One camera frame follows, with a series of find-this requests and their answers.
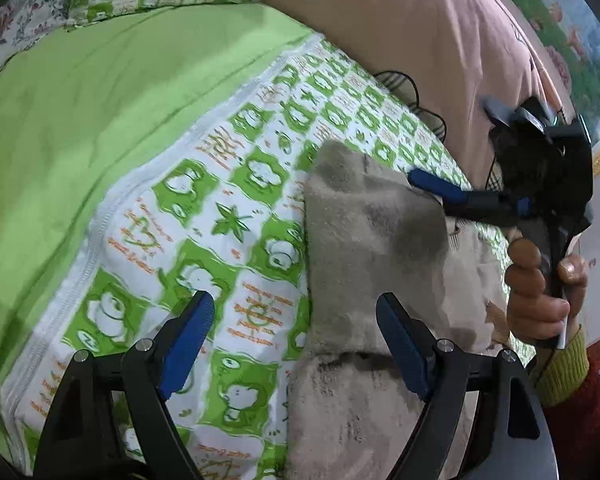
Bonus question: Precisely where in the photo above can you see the person's right hand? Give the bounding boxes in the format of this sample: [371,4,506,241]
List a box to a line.
[504,237,589,347]

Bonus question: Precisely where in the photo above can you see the green patterned bed sheet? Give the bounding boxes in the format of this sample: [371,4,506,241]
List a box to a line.
[0,4,531,480]

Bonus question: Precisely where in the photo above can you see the landscape wall poster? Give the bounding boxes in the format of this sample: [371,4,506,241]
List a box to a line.
[475,0,600,128]

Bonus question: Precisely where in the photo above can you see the floral bed sheet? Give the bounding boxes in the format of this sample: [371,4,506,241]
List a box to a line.
[0,0,88,88]

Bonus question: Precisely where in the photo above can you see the grey fleece garment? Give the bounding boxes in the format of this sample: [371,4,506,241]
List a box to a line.
[285,137,513,480]

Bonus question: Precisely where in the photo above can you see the person's right forearm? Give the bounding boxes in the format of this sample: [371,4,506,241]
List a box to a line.
[530,324,600,480]

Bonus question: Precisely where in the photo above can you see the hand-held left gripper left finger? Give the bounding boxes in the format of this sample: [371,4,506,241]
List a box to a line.
[32,290,216,480]

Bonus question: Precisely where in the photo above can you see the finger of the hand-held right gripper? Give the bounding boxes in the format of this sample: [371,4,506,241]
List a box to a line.
[482,95,520,127]
[407,168,531,228]

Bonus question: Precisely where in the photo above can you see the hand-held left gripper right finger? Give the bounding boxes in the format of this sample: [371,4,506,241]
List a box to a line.
[375,292,548,480]

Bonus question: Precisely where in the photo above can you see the pink quilt with plaid hearts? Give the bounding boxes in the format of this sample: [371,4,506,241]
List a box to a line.
[252,0,578,196]

